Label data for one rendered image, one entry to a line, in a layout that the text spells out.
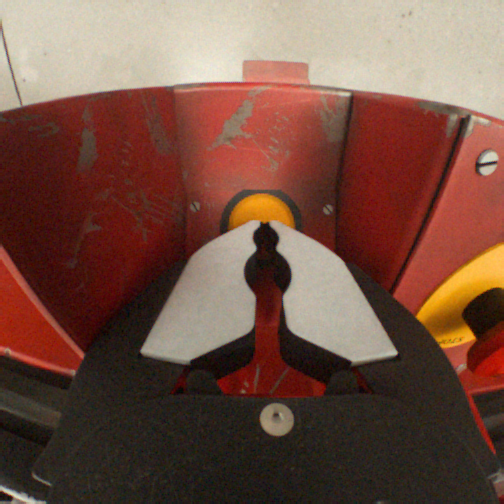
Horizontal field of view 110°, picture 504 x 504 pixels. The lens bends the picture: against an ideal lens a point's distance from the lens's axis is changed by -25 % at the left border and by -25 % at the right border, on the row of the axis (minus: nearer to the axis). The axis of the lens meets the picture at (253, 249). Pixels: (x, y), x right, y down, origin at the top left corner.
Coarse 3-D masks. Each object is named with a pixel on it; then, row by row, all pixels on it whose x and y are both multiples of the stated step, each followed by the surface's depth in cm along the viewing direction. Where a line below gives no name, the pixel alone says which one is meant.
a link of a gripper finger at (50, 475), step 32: (160, 288) 7; (128, 320) 6; (96, 352) 5; (128, 352) 5; (96, 384) 4; (128, 384) 4; (160, 384) 4; (64, 416) 4; (96, 416) 4; (64, 448) 3
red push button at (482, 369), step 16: (496, 288) 7; (480, 304) 8; (496, 304) 7; (464, 320) 8; (480, 320) 7; (496, 320) 7; (480, 336) 7; (496, 336) 6; (480, 352) 6; (496, 352) 6; (480, 368) 6; (496, 368) 6
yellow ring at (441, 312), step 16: (480, 256) 7; (496, 256) 6; (464, 272) 7; (480, 272) 7; (496, 272) 7; (448, 288) 7; (464, 288) 7; (480, 288) 7; (432, 304) 8; (448, 304) 8; (464, 304) 8; (432, 320) 9; (448, 320) 9; (448, 336) 10; (464, 336) 10
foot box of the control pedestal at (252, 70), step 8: (248, 64) 61; (256, 64) 61; (264, 64) 61; (272, 64) 61; (280, 64) 61; (288, 64) 61; (296, 64) 61; (304, 64) 61; (248, 72) 63; (256, 72) 63; (264, 72) 63; (272, 72) 63; (280, 72) 62; (288, 72) 62; (296, 72) 62; (304, 72) 62; (248, 80) 56; (256, 80) 56; (264, 80) 56; (272, 80) 56; (280, 80) 55; (288, 80) 55; (296, 80) 55; (304, 80) 55
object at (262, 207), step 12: (240, 204) 13; (252, 204) 13; (264, 204) 13; (276, 204) 13; (240, 216) 13; (252, 216) 13; (264, 216) 13; (276, 216) 13; (288, 216) 13; (264, 252) 13
